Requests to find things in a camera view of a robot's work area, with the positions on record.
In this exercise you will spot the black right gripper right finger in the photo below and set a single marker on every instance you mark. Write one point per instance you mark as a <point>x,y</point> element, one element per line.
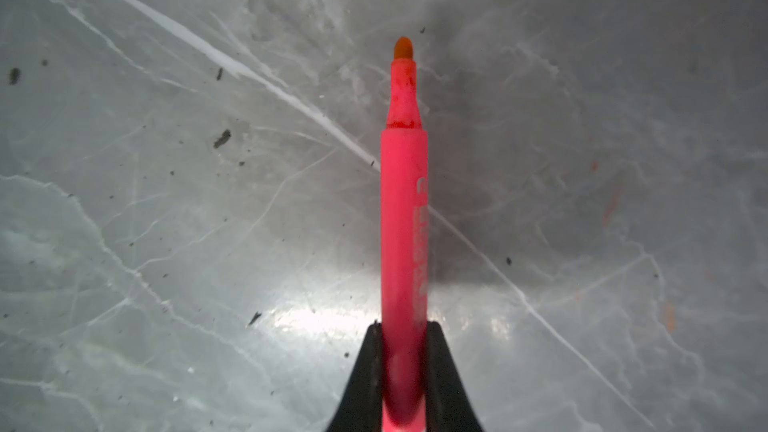
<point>448,408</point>

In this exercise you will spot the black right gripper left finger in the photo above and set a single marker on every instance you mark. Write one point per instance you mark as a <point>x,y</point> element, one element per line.
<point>360,408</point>

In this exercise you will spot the pink highlighter marker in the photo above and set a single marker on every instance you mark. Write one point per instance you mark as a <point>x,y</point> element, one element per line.
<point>404,242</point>

